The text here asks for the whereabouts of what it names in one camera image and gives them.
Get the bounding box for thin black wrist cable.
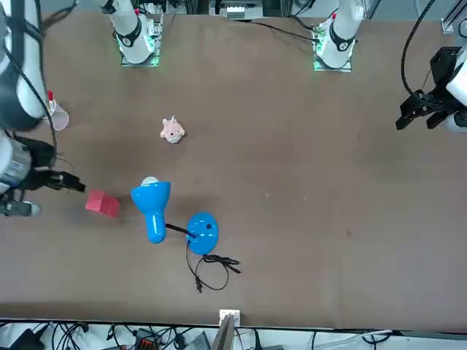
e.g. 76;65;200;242
54;153;75;173

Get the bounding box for aluminium frame rail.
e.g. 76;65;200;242
440;0;467;34

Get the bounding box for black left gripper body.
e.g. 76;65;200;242
430;46;467;93

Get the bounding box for pink plush toy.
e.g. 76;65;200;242
159;114;188;144

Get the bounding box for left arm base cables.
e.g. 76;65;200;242
250;20;315;41

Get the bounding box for clear plastic cup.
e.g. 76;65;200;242
42;97;71;132

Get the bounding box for black lamp power cord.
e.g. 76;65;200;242
185;240;242;293

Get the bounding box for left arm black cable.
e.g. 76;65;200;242
400;0;445;96

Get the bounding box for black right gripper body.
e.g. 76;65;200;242
16;136;63;191

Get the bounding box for aluminium camera post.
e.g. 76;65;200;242
211;308;242;350

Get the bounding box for red foam cube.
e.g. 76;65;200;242
85;188;118;216
104;198;122;220

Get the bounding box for blue desk lamp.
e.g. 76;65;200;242
130;175;220;256

